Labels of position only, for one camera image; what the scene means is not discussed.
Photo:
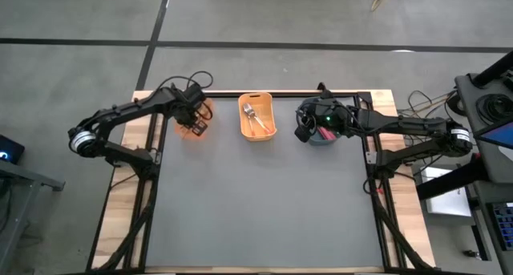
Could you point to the grey side desk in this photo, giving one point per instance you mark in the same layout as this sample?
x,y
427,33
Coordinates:
x,y
24,175

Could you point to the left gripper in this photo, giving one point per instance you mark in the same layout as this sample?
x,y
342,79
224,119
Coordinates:
x,y
188,110

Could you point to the wooden stick tool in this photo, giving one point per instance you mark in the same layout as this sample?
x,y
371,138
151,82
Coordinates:
x,y
378,0

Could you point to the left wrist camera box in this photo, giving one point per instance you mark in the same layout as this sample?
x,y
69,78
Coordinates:
x,y
194,92

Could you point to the white box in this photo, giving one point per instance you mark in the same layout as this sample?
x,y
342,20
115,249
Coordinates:
x,y
445,199

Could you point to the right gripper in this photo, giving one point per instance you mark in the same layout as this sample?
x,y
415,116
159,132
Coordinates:
x,y
332,118

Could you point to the peach translucent plastic bin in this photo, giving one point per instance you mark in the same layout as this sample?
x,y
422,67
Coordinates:
x,y
180,130

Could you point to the blue tablet screen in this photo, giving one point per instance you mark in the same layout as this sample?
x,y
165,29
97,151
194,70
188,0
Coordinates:
x,y
499,136

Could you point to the black pole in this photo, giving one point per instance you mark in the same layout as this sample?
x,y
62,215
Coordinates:
x,y
493,70

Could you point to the black table frame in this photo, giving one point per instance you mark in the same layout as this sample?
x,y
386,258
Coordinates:
x,y
260,94

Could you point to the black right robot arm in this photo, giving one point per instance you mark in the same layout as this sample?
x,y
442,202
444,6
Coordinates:
x,y
401,124

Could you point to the yellow plastic bin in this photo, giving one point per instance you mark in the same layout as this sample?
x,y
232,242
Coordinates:
x,y
264,102

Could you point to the grey equipment cart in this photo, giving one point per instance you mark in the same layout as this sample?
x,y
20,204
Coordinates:
x,y
469,118

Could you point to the grey table mat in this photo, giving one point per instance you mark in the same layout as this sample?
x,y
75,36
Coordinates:
x,y
260,195

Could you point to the black device with blue light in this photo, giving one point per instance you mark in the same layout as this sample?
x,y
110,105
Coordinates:
x,y
10,148

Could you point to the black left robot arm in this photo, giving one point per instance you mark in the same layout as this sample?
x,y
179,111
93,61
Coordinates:
x,y
132,106

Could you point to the teal plastic bin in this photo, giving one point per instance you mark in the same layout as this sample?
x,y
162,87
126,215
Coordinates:
x,y
316,141

